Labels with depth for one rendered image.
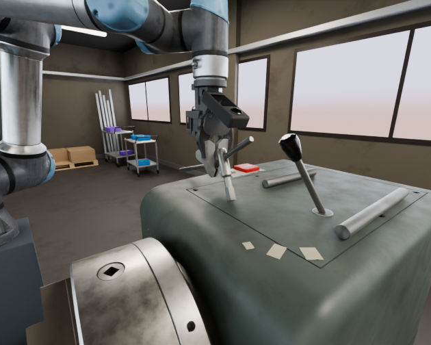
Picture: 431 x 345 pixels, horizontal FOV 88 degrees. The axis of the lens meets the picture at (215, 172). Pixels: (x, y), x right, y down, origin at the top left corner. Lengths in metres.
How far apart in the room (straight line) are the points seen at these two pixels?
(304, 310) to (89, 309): 0.23
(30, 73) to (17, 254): 0.47
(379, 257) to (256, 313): 0.18
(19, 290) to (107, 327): 0.57
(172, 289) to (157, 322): 0.04
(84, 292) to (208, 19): 0.48
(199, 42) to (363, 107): 2.67
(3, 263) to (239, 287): 0.65
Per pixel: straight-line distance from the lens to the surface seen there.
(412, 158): 3.01
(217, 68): 0.49
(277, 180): 0.58
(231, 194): 0.47
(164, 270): 0.34
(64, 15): 0.51
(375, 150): 3.06
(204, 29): 0.51
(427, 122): 2.95
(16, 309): 0.89
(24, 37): 0.78
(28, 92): 0.80
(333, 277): 0.32
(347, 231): 0.39
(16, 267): 0.83
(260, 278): 0.30
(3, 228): 0.84
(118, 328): 0.31
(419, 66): 2.99
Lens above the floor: 1.44
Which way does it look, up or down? 16 degrees down
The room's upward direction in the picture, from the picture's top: straight up
